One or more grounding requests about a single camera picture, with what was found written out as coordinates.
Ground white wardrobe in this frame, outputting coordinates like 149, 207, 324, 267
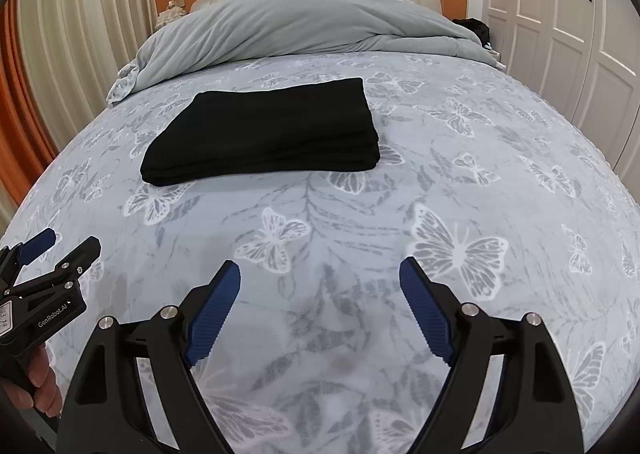
468, 0, 639, 195

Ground grey duvet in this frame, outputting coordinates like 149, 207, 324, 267
105, 0, 499, 107

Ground black item beside bed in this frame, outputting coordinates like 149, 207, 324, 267
452, 18, 490, 46

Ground butterfly print bed sheet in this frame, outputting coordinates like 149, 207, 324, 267
1, 54, 639, 453

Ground cream curtain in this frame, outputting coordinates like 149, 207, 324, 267
1, 0, 156, 225

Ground orange curtain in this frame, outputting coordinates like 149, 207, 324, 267
0, 0, 58, 205

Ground white bedside lamp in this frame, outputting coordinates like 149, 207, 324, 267
154, 0, 188, 31

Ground black pants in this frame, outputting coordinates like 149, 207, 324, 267
140, 77, 381, 187

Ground left hand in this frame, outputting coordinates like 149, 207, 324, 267
1, 344, 63, 417

